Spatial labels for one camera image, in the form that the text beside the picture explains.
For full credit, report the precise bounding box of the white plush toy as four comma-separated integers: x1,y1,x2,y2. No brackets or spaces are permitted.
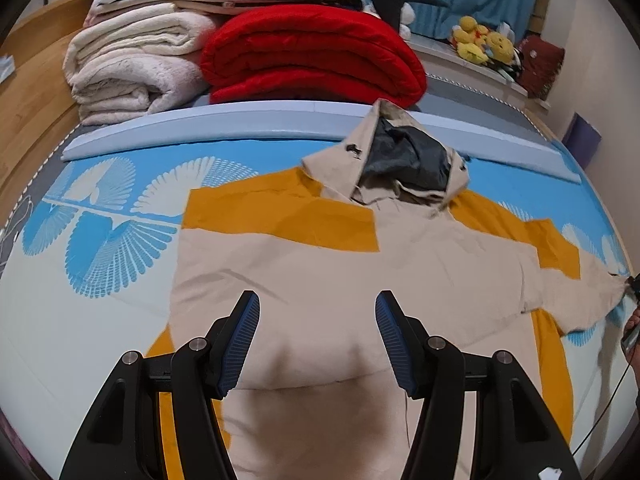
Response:
399,2,417,41

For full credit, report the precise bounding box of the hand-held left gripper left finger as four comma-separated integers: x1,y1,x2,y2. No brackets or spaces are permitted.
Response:
59,290,262,480

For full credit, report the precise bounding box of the yellow plush toy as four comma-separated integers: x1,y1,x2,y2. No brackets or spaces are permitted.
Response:
487,30,517,64
451,15,490,66

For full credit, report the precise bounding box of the cream folded blanket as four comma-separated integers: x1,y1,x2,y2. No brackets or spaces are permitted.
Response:
62,2,226,127

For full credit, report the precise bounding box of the red folded quilt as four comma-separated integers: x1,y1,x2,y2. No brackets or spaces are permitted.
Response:
200,9,428,110

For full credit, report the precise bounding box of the light blue foam strip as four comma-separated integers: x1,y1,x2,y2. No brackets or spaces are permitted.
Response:
61,102,583,186

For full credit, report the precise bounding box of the beige and orange hoodie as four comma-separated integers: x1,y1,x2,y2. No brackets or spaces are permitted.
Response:
147,99,630,480

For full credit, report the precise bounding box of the wooden headboard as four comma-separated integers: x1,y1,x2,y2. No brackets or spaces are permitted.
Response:
0,0,116,221

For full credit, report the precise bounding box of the black cable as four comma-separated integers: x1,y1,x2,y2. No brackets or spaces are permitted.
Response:
570,350,633,458

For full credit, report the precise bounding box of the white window ledge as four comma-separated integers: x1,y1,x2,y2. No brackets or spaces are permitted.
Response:
412,37,551,113

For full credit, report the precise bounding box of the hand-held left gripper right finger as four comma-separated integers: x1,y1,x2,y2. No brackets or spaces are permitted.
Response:
375,289,583,480

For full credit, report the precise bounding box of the dark red cushion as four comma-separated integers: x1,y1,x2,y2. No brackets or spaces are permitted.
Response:
517,35,566,100

